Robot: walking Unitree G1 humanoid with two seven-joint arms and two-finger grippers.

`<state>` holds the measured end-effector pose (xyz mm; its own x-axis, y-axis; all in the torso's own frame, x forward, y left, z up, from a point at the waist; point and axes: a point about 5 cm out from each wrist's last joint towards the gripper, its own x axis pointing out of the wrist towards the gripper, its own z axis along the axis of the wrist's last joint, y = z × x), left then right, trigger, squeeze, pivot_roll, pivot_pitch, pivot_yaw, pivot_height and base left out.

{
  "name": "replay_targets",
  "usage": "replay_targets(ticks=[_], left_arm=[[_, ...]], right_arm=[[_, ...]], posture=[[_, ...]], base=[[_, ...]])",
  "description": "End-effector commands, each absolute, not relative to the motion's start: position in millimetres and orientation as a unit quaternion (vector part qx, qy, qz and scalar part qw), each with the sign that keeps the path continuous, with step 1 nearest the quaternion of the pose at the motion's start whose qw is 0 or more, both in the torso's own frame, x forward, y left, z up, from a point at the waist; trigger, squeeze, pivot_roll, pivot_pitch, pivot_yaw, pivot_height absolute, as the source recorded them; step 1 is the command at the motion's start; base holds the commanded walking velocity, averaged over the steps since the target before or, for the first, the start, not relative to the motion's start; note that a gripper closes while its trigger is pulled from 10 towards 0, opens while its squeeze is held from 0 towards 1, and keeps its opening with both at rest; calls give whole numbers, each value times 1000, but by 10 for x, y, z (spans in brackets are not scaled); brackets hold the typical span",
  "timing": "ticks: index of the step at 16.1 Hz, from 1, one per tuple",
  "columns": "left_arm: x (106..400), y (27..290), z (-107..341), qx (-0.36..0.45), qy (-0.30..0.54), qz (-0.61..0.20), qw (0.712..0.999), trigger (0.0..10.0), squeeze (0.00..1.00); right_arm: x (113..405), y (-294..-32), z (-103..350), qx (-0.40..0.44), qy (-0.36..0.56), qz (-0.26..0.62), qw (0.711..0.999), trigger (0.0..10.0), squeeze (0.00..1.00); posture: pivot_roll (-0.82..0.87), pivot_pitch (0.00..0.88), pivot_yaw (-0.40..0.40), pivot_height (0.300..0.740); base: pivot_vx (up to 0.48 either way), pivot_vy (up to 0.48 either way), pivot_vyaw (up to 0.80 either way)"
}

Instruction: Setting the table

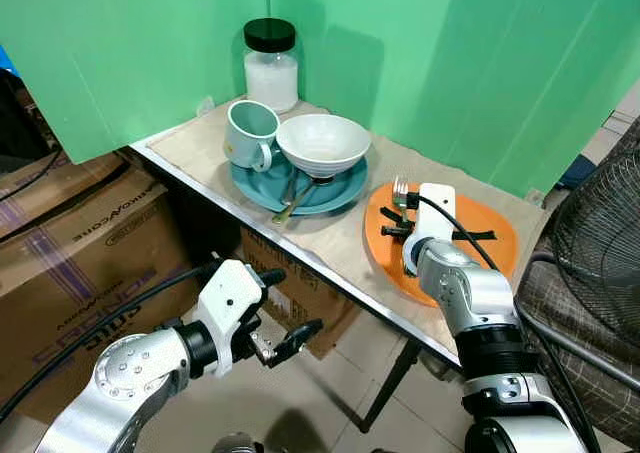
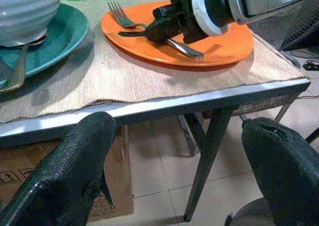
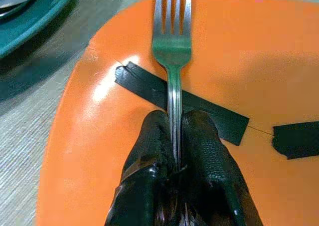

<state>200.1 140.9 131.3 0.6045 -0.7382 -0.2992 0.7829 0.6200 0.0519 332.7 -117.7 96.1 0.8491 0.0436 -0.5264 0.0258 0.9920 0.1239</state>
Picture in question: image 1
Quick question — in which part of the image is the glass jar black lid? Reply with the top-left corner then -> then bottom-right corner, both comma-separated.
243,18 -> 301,115

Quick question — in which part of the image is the metal edged table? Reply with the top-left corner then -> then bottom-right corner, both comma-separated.
128,97 -> 551,435

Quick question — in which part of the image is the plaid fabric chair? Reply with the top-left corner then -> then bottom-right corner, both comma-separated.
513,121 -> 640,453

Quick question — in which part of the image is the green backdrop panel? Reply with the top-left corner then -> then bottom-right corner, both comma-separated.
267,0 -> 640,200
0,0 -> 273,165

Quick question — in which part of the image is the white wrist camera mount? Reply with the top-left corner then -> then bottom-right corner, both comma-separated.
196,259 -> 267,376
404,182 -> 460,274

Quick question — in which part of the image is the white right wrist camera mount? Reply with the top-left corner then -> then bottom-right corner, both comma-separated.
404,182 -> 460,274

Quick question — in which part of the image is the orange round plate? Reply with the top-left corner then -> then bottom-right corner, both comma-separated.
363,181 -> 519,308

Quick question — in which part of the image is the gold handled spoon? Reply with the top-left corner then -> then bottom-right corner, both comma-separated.
271,178 -> 323,225

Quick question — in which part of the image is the black cable strap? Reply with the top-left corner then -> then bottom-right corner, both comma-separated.
454,229 -> 499,243

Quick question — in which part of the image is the silver fork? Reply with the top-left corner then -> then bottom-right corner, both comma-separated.
392,176 -> 414,209

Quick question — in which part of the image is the blue box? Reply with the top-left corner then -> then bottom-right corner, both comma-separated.
558,155 -> 603,190

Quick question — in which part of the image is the teal ceramic mug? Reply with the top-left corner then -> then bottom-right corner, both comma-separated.
225,100 -> 283,173

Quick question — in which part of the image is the white ribbed bowl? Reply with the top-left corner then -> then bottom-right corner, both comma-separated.
276,114 -> 373,180

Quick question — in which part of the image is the teal round plate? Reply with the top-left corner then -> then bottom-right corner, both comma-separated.
230,151 -> 370,217

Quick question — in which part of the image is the large printed cardboard box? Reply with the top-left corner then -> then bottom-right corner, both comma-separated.
0,151 -> 217,426

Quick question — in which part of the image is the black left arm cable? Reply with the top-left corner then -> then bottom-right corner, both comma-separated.
0,260 -> 221,423

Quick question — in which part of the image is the black wire fan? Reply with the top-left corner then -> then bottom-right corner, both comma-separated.
547,150 -> 640,320

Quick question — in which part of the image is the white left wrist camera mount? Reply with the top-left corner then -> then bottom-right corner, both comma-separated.
196,259 -> 267,376

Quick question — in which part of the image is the silver cutlery piece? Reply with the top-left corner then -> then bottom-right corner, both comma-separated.
282,171 -> 301,209

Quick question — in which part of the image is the small brown cardboard box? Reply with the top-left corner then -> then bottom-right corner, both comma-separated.
238,228 -> 363,361

